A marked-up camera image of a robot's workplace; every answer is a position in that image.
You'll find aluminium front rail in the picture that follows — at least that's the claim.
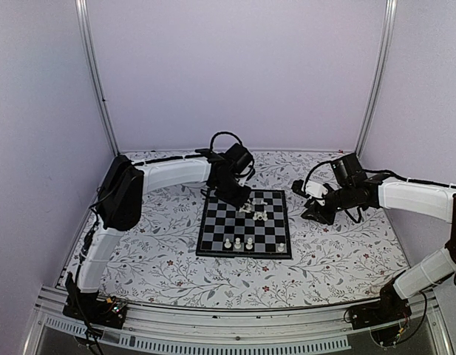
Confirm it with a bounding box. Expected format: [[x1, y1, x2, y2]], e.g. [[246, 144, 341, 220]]
[[22, 287, 456, 354]]

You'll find white bishop chess piece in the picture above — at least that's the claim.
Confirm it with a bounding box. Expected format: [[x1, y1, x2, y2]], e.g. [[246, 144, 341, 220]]
[[245, 237, 253, 250], [234, 238, 242, 250]]

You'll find floral patterned table mat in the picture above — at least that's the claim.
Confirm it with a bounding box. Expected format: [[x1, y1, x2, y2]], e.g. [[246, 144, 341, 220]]
[[57, 149, 412, 310]]

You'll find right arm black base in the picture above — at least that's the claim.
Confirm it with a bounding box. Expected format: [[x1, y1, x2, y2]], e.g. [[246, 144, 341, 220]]
[[344, 283, 412, 347]]

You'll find white knight chess piece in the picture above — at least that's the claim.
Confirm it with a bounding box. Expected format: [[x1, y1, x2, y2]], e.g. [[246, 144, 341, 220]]
[[238, 203, 253, 214]]

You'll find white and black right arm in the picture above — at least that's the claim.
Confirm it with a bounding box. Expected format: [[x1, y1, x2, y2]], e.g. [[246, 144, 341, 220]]
[[292, 153, 456, 322]]

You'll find black and white chessboard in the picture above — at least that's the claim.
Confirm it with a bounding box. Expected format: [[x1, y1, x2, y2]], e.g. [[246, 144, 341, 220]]
[[196, 189, 292, 260]]

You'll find left aluminium frame post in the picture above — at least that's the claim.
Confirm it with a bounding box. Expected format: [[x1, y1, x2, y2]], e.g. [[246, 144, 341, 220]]
[[75, 0, 120, 155]]

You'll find aluminium frame post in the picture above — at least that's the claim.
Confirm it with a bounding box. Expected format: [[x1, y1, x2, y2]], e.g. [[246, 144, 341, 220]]
[[75, 0, 120, 155], [355, 0, 398, 157]]

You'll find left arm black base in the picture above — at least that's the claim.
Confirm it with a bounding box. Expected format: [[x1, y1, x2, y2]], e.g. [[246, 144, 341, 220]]
[[63, 273, 127, 329]]

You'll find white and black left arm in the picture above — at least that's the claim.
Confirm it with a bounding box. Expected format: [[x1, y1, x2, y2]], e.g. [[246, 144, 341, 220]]
[[66, 143, 254, 321]]

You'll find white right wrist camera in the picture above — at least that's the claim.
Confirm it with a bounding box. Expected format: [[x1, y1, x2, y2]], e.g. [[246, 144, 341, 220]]
[[291, 180, 328, 200]]

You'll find right aluminium frame post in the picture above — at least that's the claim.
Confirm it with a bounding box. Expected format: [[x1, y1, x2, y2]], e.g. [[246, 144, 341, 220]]
[[355, 0, 398, 157]]

